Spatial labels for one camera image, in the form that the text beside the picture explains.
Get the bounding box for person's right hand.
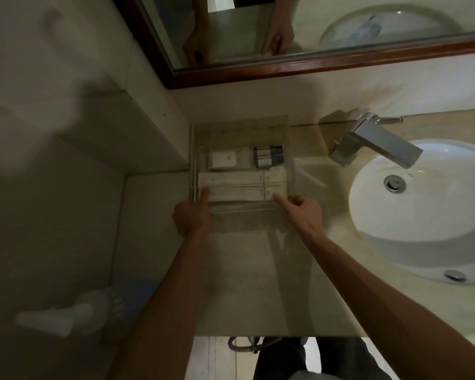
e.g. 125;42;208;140
272;193;326;239

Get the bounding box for person's left hand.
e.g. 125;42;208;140
172;187;212;238

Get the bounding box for long white packet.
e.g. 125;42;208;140
198;185;287;202
198;169;288;188

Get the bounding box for person's right forearm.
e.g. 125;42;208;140
302;229;475;380

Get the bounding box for person's left forearm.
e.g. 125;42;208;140
106;227;215;380

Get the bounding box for small bottle with dark cap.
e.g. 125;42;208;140
253;145;285;157
254;156;286;169

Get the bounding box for small white box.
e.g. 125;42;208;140
208;149;249;171

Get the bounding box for clear acrylic tray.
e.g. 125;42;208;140
188;115;296;216

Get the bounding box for chrome square faucet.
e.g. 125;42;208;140
328;112;424;170

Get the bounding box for chrome sink drain stopper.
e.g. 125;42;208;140
383;174;407;194

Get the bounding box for white oval sink basin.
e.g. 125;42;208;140
348;139;475;286

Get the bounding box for person's dark trousers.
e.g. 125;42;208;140
253;336;401;380

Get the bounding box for white and blue spray bottle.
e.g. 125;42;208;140
15;282;160;339

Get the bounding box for grey flexible hose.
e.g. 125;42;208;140
227;335;282;355

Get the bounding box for wood framed wall mirror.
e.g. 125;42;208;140
110;0;475;91

